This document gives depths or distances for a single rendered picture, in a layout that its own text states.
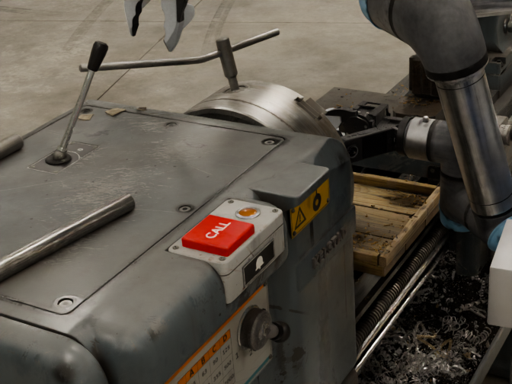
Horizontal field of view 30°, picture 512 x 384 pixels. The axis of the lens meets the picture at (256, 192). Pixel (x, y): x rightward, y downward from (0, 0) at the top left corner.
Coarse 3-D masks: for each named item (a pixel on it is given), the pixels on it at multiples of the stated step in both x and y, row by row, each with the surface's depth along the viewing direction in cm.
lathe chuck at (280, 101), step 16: (224, 96) 150; (240, 96) 149; (256, 96) 149; (272, 96) 150; (288, 96) 151; (272, 112) 146; (288, 112) 147; (304, 112) 149; (304, 128) 147; (320, 128) 149; (352, 176) 153; (352, 192) 154
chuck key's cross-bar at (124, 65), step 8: (264, 32) 153; (272, 32) 153; (248, 40) 152; (256, 40) 152; (232, 48) 150; (240, 48) 151; (192, 56) 148; (200, 56) 148; (208, 56) 149; (216, 56) 149; (80, 64) 140; (104, 64) 141; (112, 64) 142; (120, 64) 142; (128, 64) 143; (136, 64) 143; (144, 64) 144; (152, 64) 144; (160, 64) 145; (168, 64) 146; (176, 64) 146; (184, 64) 147; (192, 64) 148
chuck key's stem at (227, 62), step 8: (216, 40) 149; (224, 40) 149; (224, 48) 149; (224, 56) 150; (232, 56) 150; (224, 64) 150; (232, 64) 150; (224, 72) 151; (232, 72) 151; (232, 80) 152; (232, 88) 152
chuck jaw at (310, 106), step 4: (308, 100) 156; (312, 100) 156; (300, 104) 151; (304, 104) 152; (308, 104) 152; (312, 104) 155; (316, 104) 156; (304, 108) 151; (308, 108) 152; (312, 108) 152; (316, 108) 155; (320, 108) 156; (308, 112) 151; (312, 112) 151; (316, 112) 152; (320, 112) 155; (324, 112) 155; (312, 116) 151; (316, 116) 151
